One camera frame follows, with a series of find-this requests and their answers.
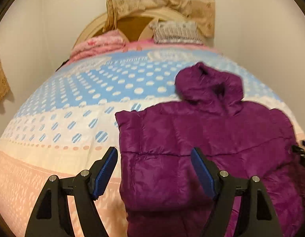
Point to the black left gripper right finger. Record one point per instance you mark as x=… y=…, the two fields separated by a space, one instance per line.
x=256 y=216

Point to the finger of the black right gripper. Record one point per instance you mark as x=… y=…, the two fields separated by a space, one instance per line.
x=301 y=152

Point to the purple puffer jacket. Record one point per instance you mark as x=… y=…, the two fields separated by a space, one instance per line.
x=160 y=189

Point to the dotted blue pink bedspread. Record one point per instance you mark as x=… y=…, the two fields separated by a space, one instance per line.
x=70 y=121

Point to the grey patterned pillow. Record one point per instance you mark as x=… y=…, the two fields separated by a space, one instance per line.
x=171 y=32

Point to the pink folded blanket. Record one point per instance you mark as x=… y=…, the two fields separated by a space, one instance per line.
x=110 y=41

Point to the beige wooden headboard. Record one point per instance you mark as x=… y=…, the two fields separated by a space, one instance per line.
x=134 y=27

